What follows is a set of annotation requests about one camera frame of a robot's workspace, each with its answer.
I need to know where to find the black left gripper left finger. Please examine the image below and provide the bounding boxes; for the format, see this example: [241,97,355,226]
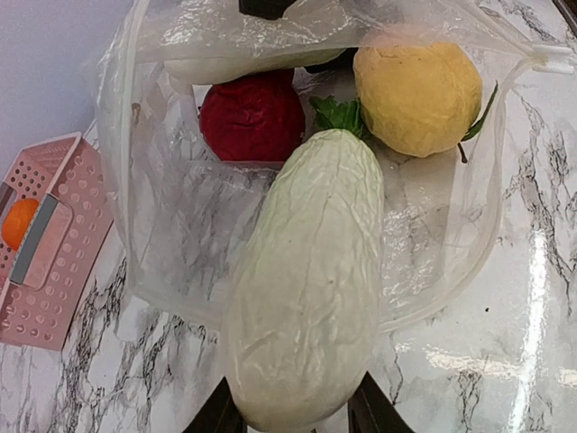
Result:
[183,378,247,433]

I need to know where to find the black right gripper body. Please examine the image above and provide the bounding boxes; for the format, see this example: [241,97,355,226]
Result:
[238,0,296,19]

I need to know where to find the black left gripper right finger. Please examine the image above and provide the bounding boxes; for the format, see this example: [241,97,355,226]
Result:
[347,372,415,433]

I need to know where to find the clear zip top bag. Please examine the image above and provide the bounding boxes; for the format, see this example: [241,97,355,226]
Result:
[94,1,576,333]

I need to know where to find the yellow fake lemon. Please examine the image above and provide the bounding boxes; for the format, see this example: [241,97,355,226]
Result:
[353,42,483,158]

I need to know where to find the orange fake orange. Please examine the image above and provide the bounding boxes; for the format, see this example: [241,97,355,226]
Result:
[2,198,40,251]

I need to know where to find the red fake apple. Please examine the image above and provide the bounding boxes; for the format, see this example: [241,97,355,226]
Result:
[199,69,306,162]

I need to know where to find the pink plastic basket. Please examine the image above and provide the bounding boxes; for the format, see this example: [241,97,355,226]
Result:
[1,132,113,351]

